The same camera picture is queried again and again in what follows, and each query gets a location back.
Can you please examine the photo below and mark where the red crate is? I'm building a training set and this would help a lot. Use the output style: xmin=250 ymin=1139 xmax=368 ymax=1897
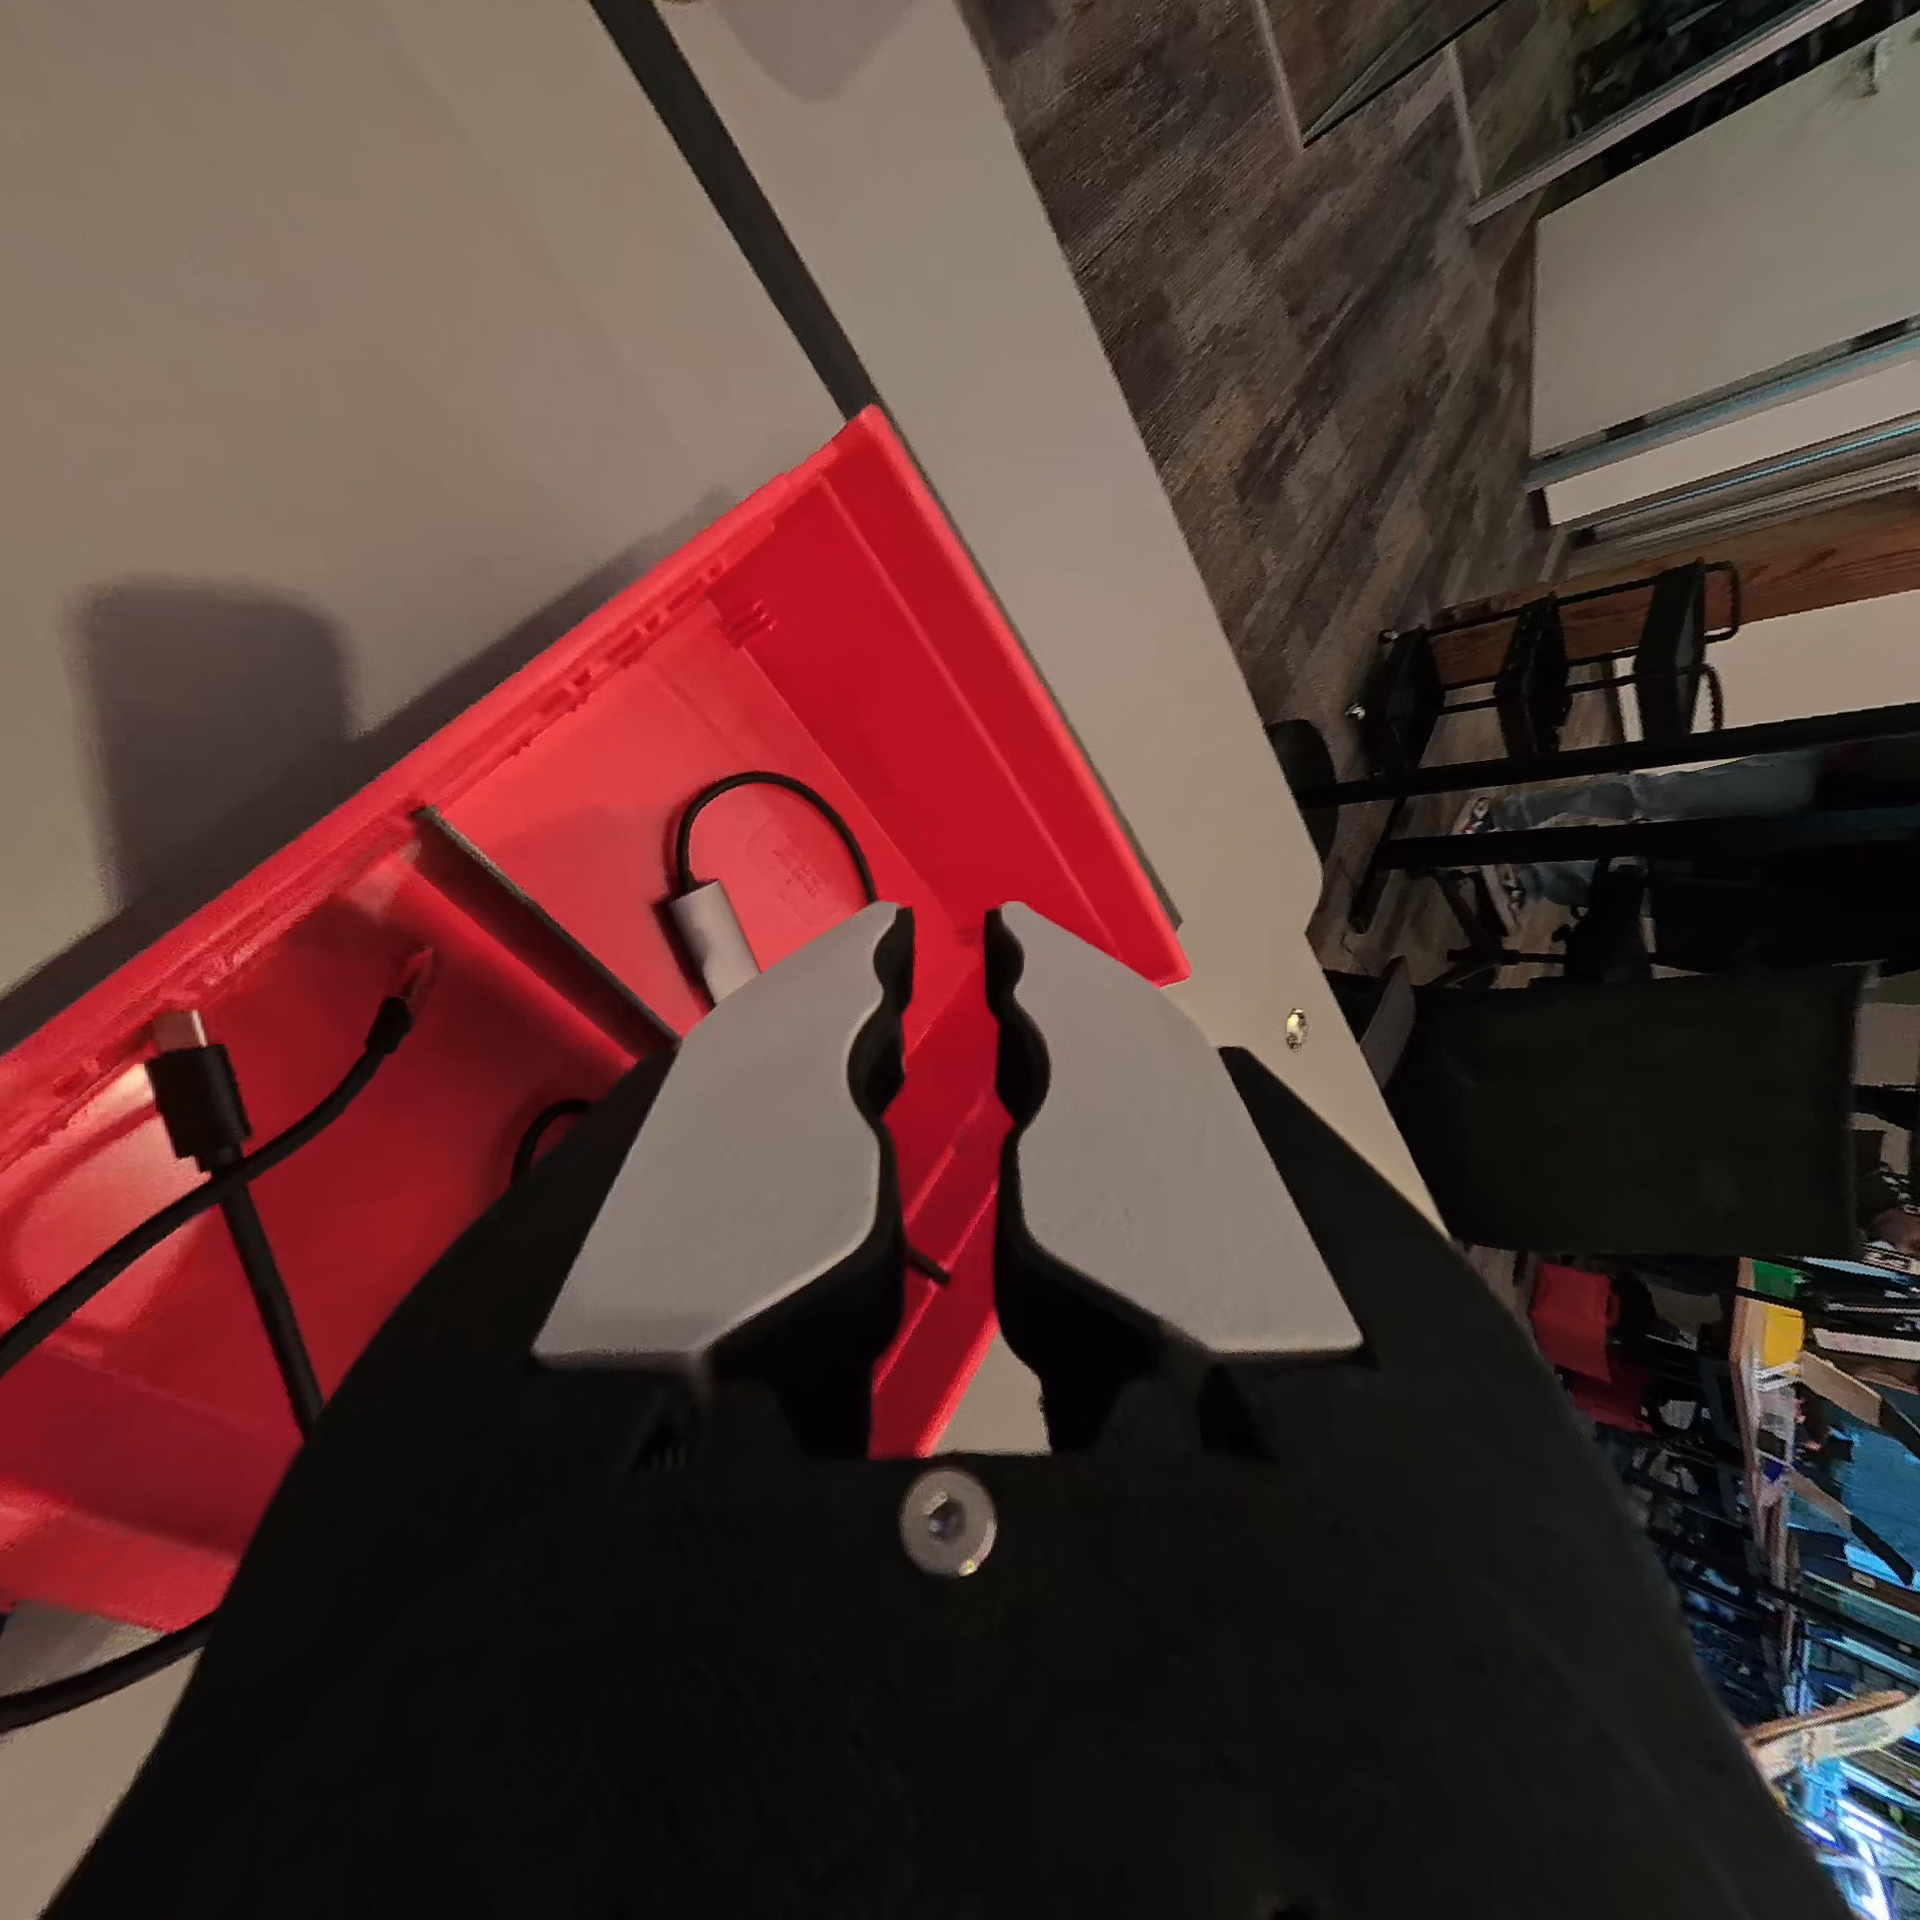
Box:
xmin=1526 ymin=1265 xmax=1633 ymax=1432

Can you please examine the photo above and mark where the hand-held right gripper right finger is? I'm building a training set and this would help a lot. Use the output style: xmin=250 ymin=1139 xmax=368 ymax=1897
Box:
xmin=980 ymin=897 xmax=1368 ymax=1457

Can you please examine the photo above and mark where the black metal rack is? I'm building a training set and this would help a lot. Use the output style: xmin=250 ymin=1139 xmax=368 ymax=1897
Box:
xmin=1338 ymin=562 xmax=1748 ymax=973

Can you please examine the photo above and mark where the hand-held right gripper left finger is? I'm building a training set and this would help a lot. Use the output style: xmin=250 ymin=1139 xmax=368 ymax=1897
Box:
xmin=531 ymin=897 xmax=916 ymax=1457

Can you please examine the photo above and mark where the white door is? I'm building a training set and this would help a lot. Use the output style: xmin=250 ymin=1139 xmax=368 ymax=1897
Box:
xmin=1526 ymin=192 xmax=1920 ymax=529

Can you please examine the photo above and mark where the black cable with orange plug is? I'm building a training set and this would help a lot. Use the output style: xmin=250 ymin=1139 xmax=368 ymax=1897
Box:
xmin=0 ymin=945 xmax=445 ymax=1371

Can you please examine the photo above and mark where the grey usb hub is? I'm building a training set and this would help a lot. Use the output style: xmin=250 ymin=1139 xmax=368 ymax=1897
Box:
xmin=659 ymin=770 xmax=886 ymax=999

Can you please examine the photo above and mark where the red storage bin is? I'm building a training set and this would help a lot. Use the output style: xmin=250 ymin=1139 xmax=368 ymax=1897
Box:
xmin=0 ymin=405 xmax=1193 ymax=1640

